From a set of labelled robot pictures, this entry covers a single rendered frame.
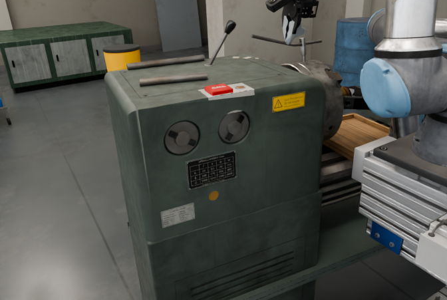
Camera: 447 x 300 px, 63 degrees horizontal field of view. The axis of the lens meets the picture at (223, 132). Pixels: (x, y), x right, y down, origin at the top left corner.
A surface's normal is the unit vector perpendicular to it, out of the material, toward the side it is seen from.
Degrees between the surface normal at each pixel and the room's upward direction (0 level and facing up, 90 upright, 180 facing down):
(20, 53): 90
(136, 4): 90
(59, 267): 0
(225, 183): 90
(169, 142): 90
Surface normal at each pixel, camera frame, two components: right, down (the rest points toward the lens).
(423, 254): -0.85, 0.24
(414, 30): -0.22, 0.29
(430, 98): 0.19, 0.50
